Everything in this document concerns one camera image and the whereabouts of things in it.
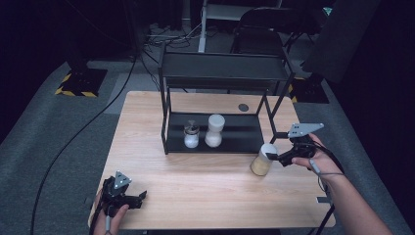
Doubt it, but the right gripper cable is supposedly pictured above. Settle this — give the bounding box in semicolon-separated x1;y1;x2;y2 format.
307;140;346;235

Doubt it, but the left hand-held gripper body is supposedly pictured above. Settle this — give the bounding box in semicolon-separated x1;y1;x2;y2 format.
101;170;135;218

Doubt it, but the glass jar of yellow grains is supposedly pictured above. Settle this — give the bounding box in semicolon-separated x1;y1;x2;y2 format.
250;142;278;177

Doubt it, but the tangle of floor cables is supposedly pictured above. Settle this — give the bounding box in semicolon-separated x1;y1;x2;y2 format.
143;23;204;47

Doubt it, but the person's right hand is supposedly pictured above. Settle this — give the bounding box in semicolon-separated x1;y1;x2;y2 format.
291;132;345;186

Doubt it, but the black chair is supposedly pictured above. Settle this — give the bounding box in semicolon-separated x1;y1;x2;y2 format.
229;7;314;55

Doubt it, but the dark grey panel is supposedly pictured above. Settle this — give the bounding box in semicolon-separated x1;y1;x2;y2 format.
301;0;383;84

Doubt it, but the person's left hand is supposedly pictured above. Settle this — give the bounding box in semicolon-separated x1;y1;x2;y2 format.
92;191;130;235

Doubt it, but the black yellow striped base plate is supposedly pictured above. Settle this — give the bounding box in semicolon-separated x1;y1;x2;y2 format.
54;68;109;98
288;76;331;105

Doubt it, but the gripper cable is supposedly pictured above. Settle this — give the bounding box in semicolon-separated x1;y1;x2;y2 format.
89;202;113;235
307;140;346;235

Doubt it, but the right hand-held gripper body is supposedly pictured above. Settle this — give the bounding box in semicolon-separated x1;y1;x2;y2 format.
287;122;325;162

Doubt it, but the black metal two-tier rack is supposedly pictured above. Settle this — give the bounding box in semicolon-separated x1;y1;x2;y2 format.
158;43;297;156

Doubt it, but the hourglass-shaped white jar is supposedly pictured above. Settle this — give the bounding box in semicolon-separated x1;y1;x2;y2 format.
204;114;226;149

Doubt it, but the long black floor cable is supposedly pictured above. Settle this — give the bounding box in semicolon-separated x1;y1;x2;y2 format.
29;48;138;235

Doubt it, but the small glass jar metal lid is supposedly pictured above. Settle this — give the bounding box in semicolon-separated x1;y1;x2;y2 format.
183;119;201;149

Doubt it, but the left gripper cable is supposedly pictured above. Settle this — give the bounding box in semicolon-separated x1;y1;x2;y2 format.
89;202;113;235

